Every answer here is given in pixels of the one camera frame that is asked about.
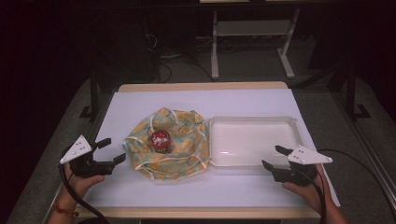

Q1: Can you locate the bundle of floor cables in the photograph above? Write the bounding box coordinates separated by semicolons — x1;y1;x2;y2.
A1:
146;32;217;84

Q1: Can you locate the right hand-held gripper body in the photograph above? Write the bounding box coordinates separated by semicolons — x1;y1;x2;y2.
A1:
272;144;333;188

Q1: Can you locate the white plastic tray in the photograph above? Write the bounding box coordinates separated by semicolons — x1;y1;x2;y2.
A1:
207;115;304;168

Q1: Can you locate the green yellow floral cloth bag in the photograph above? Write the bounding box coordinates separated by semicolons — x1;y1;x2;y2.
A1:
122;106;210;182

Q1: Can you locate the white table sheet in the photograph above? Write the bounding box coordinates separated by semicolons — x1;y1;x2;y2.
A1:
83;88;341;209

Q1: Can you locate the black floor cable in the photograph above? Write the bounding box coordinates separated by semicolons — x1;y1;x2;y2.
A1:
317;148;396;218

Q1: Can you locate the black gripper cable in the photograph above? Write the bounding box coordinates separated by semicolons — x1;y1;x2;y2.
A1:
58;148;110;224
295;167;328;224

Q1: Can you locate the wooden table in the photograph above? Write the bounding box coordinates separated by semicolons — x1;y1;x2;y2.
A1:
76;80;322;219

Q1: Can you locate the red round can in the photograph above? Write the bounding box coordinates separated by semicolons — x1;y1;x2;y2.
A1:
150;129;173;154

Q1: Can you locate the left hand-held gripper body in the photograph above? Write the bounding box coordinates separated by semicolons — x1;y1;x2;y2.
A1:
59;134;115;179

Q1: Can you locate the red bracelet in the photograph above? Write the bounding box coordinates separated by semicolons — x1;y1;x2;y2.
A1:
53;203;80;218

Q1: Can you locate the black metal stand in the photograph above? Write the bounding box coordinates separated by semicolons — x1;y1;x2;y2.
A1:
78;60;101;121
344;60;372;121

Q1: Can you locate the person's left hand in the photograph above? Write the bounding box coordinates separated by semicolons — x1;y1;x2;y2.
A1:
64;162;106;202

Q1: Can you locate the metal frame rail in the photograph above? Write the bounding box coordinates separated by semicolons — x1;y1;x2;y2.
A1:
41;91;115;224
330;91;396;204

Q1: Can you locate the white metal stand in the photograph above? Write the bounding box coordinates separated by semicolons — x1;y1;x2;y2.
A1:
210;7;302;80

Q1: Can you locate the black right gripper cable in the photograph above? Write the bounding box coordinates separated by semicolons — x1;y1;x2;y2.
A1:
295;167;328;224

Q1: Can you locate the person's right hand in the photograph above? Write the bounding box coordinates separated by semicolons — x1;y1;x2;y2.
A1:
282;163;332;214

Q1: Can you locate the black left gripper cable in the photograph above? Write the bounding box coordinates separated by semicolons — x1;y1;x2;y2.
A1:
58;148;110;224

